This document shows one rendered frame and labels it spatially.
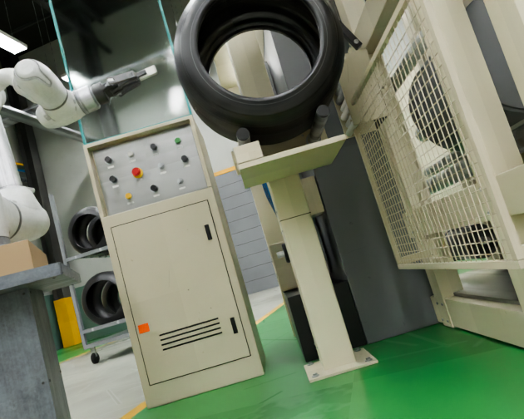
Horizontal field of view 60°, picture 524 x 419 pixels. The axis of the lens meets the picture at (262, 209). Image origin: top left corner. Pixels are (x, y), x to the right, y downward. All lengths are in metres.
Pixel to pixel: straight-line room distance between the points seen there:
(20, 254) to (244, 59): 1.16
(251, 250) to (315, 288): 9.13
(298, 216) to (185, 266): 0.61
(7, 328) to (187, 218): 0.90
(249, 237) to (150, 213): 8.81
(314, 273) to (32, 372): 1.04
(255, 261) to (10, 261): 9.48
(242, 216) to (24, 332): 9.57
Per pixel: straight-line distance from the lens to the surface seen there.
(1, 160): 2.08
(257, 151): 1.51
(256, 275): 10.94
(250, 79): 2.00
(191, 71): 1.59
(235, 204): 11.08
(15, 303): 1.68
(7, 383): 1.69
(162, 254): 2.17
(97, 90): 1.75
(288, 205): 1.85
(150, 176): 2.29
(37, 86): 1.64
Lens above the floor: 0.45
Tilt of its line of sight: 7 degrees up
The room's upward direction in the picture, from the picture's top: 16 degrees counter-clockwise
